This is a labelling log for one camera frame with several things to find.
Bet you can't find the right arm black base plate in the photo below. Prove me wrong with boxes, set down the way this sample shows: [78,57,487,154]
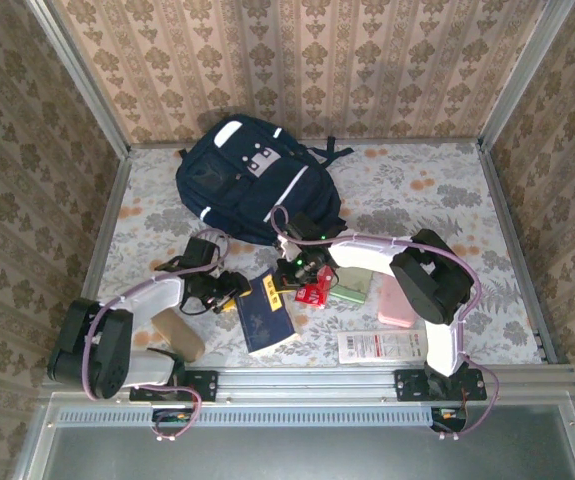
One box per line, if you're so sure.
[394,368,488,403]

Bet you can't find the wide aluminium base rail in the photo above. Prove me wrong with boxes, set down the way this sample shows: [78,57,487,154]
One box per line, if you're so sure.
[41,366,575,404]

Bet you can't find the navy blue backpack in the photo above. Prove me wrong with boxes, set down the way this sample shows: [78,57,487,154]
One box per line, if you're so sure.
[175,113,356,246]

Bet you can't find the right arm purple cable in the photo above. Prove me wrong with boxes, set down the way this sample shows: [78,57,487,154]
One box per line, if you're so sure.
[270,205,501,441]

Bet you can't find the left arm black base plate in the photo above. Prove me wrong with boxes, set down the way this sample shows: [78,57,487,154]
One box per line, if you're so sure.
[129,369,219,404]

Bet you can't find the red tissue pack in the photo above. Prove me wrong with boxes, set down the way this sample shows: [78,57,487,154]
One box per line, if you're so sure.
[294,264,337,309]

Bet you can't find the pink pencil case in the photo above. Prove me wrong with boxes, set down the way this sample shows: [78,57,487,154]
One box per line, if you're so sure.
[377,276,417,329]

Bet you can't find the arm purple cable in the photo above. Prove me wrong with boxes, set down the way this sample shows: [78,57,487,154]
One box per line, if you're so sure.
[80,228,232,441]
[270,205,501,441]

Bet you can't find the grey metal tray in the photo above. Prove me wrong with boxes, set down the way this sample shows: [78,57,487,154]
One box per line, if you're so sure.
[14,392,575,480]

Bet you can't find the white plastic supply package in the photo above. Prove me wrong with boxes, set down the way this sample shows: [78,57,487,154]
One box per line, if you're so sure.
[336,329,431,365]

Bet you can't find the grey slotted cable duct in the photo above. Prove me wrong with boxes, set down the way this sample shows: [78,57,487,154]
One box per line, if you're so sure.
[49,403,575,427]

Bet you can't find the navy book with yellow label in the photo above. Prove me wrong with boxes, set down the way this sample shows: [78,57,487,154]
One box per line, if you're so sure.
[235,268,298,355]

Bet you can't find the tan glasses case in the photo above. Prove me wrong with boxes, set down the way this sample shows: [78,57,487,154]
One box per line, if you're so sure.
[150,307,207,364]

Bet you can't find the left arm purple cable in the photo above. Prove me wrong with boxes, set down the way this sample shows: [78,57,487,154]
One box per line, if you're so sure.
[80,228,232,441]

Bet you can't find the green card box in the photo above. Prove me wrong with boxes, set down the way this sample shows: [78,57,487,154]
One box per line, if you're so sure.
[329,267,374,305]

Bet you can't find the aluminium frame post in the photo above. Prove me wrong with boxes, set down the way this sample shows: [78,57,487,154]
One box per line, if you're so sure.
[24,0,132,159]
[477,0,575,151]

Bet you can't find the aluminium table edge rail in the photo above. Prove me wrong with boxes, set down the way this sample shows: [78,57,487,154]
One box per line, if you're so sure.
[477,149,563,365]
[61,154,133,366]

